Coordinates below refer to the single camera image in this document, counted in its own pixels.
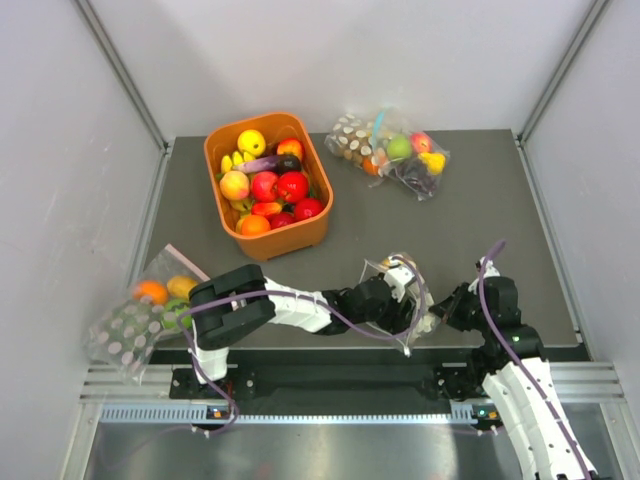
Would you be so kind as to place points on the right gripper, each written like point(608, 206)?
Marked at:
point(448, 309)

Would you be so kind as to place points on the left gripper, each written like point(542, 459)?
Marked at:
point(394, 323)

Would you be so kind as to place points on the polka dot zip bag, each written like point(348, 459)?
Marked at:
point(425, 322)

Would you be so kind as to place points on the red fake apple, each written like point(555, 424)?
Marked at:
point(293, 187)

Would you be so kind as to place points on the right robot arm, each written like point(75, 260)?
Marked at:
point(512, 369)

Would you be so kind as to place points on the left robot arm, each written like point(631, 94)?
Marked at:
point(228, 308)

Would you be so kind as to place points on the purple fake grapes in bag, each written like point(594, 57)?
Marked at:
point(414, 175)

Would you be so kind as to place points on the yellow fake pear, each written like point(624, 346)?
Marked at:
point(434, 162)

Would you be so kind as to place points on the clear bag with fruit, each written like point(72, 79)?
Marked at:
point(388, 123)

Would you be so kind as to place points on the green fake apple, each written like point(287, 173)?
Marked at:
point(399, 148)

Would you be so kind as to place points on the red apple in bag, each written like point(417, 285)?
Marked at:
point(421, 143)

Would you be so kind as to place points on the brown polka dot bag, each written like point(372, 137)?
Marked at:
point(351, 139)

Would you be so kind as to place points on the fake eggplant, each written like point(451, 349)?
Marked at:
point(278, 164)

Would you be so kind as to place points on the yellow fruit in left bag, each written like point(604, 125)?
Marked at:
point(180, 286)

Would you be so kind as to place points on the green fruit in left bag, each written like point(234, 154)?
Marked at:
point(173, 309)

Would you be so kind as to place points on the fake banana bunch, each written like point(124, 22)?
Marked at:
point(236, 158)

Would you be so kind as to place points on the left zip bag with fruit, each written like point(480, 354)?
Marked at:
point(125, 336)

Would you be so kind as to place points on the orange in left bag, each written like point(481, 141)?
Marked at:
point(153, 291)

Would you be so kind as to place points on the dark red fruit in bin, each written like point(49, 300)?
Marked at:
point(307, 208)

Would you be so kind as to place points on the orange in bin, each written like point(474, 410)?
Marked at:
point(254, 225)

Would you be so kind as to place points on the orange plastic bin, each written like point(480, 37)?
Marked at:
point(275, 126)

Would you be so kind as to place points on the red yellow apple in bin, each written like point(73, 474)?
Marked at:
point(291, 146)

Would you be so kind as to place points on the peach in bin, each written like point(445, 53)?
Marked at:
point(235, 185)

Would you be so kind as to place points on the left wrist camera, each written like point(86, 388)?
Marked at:
point(402, 280)

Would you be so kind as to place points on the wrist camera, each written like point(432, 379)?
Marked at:
point(486, 268)
point(402, 280)

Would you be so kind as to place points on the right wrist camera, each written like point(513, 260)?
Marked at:
point(486, 268)

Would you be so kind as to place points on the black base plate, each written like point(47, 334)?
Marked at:
point(432, 373)

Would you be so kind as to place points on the grey cable duct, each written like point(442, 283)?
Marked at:
point(202, 414)

